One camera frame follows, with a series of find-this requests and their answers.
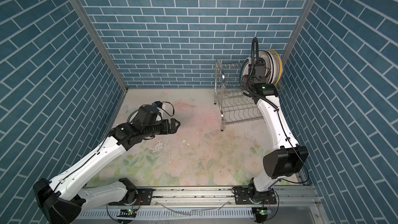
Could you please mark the aluminium right corner post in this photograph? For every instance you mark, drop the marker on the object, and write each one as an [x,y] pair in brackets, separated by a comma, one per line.
[297,29]

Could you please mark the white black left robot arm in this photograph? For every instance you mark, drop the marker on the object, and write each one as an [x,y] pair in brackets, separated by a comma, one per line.
[62,198]

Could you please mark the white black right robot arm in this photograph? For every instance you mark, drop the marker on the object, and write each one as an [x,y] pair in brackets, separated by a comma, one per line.
[287,156]

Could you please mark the white plates stack middle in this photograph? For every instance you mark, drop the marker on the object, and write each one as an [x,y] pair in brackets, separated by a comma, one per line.
[269,65]

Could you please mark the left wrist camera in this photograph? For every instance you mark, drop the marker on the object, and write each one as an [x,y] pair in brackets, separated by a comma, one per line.
[150,113]

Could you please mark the aluminium corner post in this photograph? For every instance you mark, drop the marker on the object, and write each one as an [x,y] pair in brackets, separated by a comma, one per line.
[87,23]
[297,29]

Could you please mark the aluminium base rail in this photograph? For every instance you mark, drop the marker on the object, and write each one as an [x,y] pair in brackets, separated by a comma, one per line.
[294,204]

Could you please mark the yellow rimmed rear plate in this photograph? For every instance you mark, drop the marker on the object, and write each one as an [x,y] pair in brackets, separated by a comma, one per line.
[278,66]

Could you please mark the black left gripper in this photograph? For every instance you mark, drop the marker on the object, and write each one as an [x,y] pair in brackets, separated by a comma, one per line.
[166,130]

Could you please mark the left base circuit board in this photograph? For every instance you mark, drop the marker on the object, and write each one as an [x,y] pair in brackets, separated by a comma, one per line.
[127,213]

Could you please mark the base circuit board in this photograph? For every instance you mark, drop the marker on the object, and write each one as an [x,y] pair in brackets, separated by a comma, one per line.
[262,214]
[127,213]

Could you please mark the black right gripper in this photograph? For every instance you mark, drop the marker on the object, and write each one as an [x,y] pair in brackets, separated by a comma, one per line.
[244,81]

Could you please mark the aluminium left corner post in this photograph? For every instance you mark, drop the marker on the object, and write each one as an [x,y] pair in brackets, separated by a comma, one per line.
[87,23]

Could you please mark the white plate green red rim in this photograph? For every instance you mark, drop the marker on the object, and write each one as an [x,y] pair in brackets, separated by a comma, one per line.
[245,70]

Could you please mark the right base circuit board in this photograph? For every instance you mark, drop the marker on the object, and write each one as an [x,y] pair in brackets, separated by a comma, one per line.
[262,214]

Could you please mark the stainless steel dish rack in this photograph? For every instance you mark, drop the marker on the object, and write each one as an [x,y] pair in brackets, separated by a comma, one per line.
[240,105]

